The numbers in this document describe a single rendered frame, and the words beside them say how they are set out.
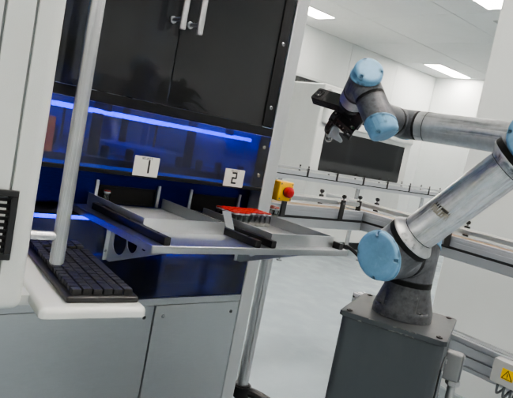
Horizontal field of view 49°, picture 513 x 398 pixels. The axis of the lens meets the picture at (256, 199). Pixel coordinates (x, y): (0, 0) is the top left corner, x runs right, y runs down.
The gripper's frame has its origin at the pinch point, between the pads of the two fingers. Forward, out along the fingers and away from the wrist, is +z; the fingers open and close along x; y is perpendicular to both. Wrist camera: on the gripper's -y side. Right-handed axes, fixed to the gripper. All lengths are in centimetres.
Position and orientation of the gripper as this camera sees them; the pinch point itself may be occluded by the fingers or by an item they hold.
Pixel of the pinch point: (330, 130)
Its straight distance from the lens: 170.5
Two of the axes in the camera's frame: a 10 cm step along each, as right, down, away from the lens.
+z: -1.0, 3.5, 9.3
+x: 6.8, -6.7, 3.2
